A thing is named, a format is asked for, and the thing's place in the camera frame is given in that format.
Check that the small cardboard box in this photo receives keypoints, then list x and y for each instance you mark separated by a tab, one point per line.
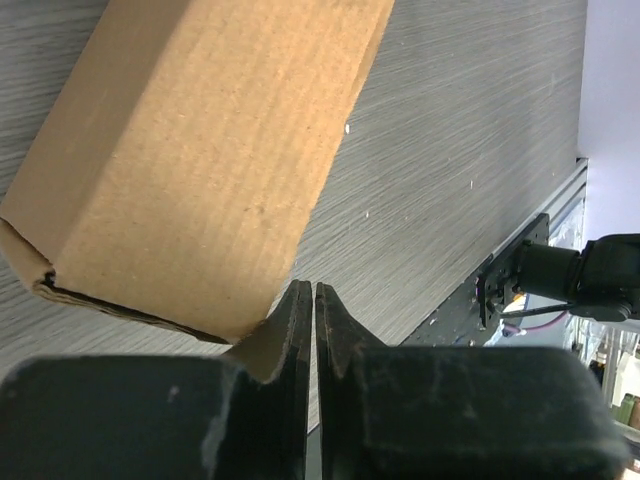
160	161

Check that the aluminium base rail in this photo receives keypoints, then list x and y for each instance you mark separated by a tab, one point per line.
566	210

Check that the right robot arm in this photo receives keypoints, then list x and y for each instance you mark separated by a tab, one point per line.
601	282

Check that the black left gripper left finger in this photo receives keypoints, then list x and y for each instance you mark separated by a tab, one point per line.
238	415

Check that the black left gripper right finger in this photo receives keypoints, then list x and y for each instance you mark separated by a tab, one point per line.
439	412

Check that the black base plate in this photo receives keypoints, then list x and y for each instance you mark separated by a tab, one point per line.
470	315

